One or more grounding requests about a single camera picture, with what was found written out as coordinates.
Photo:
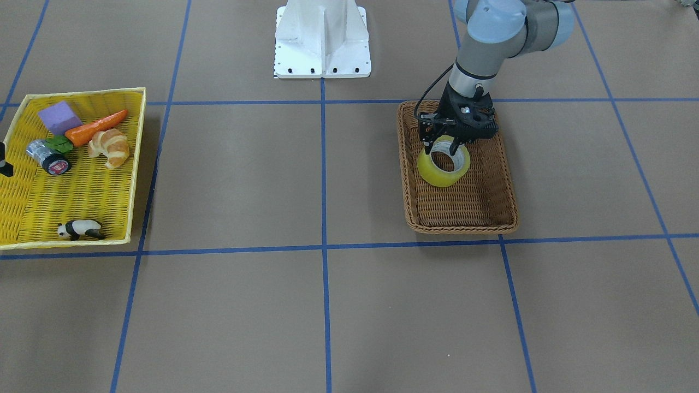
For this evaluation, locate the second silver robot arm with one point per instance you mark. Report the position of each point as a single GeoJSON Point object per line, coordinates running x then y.
{"type": "Point", "coordinates": [495, 31]}

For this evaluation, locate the purple foam block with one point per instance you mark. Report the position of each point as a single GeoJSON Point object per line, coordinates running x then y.
{"type": "Point", "coordinates": [59, 118]}

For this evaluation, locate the orange toy carrot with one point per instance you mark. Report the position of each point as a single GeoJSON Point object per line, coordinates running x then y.
{"type": "Point", "coordinates": [83, 134]}

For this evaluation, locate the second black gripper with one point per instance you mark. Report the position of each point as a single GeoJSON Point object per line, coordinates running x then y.
{"type": "Point", "coordinates": [449, 106]}

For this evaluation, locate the yellow tape roll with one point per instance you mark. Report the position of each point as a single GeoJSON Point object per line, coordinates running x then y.
{"type": "Point", "coordinates": [433, 174]}

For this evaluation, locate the brown wicker basket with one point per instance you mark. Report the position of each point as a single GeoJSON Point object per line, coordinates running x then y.
{"type": "Point", "coordinates": [480, 202]}

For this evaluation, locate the toy panda figure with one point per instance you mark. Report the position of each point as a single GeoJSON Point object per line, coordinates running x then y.
{"type": "Point", "coordinates": [73, 230]}

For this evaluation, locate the toy croissant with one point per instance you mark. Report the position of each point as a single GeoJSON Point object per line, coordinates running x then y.
{"type": "Point", "coordinates": [112, 144]}

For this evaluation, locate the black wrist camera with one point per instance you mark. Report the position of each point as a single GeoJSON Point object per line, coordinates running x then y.
{"type": "Point", "coordinates": [6, 169]}

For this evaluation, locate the yellow woven basket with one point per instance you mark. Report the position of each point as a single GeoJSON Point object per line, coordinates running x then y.
{"type": "Point", "coordinates": [34, 203]}

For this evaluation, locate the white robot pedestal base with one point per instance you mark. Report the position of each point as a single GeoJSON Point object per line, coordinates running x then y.
{"type": "Point", "coordinates": [321, 39]}

